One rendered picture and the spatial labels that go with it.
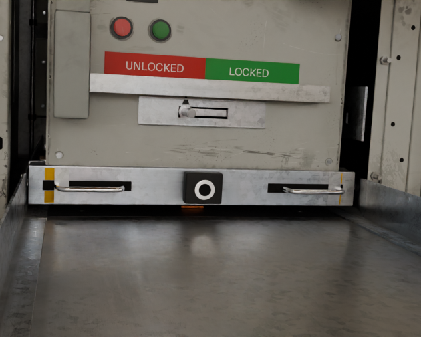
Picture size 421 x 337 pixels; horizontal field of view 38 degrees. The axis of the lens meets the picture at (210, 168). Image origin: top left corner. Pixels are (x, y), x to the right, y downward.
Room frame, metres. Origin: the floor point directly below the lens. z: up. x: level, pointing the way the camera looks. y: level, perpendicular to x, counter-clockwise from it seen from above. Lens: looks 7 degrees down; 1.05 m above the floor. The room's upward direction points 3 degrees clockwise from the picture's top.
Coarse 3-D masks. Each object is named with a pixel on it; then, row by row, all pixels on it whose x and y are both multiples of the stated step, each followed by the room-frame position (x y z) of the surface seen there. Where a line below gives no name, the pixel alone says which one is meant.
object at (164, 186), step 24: (72, 168) 0.94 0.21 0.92; (96, 168) 0.95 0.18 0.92; (120, 168) 0.96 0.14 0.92; (144, 168) 0.97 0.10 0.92; (168, 168) 0.98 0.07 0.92; (192, 168) 0.99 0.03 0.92; (216, 168) 1.00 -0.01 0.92; (240, 168) 1.02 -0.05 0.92; (72, 192) 0.94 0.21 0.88; (120, 192) 0.96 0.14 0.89; (144, 192) 0.97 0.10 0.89; (168, 192) 0.98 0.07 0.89; (240, 192) 1.01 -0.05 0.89; (264, 192) 1.02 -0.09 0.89
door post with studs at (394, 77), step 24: (384, 0) 1.03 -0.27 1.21; (408, 0) 1.04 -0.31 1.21; (384, 24) 1.03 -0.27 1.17; (408, 24) 1.04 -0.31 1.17; (384, 48) 1.04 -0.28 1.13; (408, 48) 1.04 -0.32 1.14; (384, 72) 1.04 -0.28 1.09; (408, 72) 1.04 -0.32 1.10; (384, 96) 1.04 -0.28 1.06; (408, 96) 1.04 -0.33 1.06; (384, 120) 1.04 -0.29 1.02; (408, 120) 1.04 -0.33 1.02; (384, 144) 1.04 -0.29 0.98; (384, 168) 1.04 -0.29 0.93
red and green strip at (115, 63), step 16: (112, 64) 0.97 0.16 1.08; (128, 64) 0.97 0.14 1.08; (144, 64) 0.98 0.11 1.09; (160, 64) 0.99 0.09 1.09; (176, 64) 0.99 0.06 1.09; (192, 64) 1.00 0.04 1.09; (208, 64) 1.00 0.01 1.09; (224, 64) 1.01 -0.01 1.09; (240, 64) 1.02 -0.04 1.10; (256, 64) 1.02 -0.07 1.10; (272, 64) 1.03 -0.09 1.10; (288, 64) 1.04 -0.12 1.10; (240, 80) 1.02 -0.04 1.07; (256, 80) 1.02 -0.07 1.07; (272, 80) 1.03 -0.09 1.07; (288, 80) 1.04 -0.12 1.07
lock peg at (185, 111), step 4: (184, 100) 0.99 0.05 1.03; (180, 108) 0.99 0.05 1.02; (184, 108) 0.98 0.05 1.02; (188, 108) 0.96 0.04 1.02; (180, 112) 0.99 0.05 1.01; (184, 112) 0.96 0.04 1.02; (188, 112) 0.94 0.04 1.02; (192, 112) 0.94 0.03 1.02; (180, 116) 0.99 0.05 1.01; (184, 116) 0.99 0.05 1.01; (188, 116) 0.94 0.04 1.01; (192, 116) 0.95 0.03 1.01
